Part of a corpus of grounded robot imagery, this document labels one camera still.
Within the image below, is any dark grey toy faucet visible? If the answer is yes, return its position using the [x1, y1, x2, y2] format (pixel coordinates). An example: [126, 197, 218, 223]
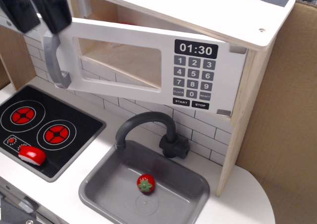
[114, 112, 190, 159]

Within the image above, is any white toy microwave door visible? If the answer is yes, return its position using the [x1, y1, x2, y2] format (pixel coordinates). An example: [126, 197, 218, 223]
[37, 18, 248, 116]

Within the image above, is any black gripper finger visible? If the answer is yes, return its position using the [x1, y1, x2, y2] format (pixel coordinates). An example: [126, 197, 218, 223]
[32, 0, 72, 34]
[0, 0, 40, 33]

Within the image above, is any brown cardboard panel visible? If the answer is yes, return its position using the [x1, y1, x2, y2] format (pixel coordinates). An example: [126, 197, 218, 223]
[237, 1, 317, 224]

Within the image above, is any black toy stovetop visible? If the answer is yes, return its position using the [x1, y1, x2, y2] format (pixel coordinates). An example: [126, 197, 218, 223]
[0, 86, 106, 182]

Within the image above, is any grey oven front panel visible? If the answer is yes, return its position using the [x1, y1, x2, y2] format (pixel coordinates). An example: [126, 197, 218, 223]
[0, 178, 67, 224]

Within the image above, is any grey toy range hood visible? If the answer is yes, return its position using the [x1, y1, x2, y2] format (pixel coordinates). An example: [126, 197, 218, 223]
[0, 9, 41, 41]

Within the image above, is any red toy strawberry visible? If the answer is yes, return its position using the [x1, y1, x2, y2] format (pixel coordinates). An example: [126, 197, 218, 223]
[137, 174, 156, 193]

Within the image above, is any red tuna sushi toy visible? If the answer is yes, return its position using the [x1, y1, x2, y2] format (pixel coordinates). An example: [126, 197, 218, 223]
[18, 145, 46, 166]

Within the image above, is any white wooden microwave cabinet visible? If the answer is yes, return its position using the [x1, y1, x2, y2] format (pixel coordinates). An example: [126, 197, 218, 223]
[63, 0, 296, 198]

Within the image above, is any grey plastic sink basin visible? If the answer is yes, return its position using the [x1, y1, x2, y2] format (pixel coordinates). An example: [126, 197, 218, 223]
[79, 141, 210, 224]

